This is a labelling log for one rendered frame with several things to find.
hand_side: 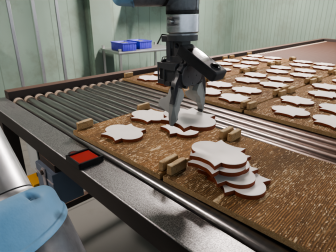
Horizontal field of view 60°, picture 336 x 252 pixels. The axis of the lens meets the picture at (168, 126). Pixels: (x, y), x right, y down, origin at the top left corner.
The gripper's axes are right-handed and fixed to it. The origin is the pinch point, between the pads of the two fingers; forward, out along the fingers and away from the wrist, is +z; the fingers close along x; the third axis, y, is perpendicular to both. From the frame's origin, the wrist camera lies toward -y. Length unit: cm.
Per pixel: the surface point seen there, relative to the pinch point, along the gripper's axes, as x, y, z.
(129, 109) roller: -22, 50, 13
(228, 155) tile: -0.5, -11.5, 6.8
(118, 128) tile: -0.3, 30.3, 10.3
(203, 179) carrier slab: 4.1, -8.0, 12.4
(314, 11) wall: -486, 132, -27
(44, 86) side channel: -10, 103, 9
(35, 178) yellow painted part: 17, 62, 34
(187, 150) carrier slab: -5.0, 4.4, 12.1
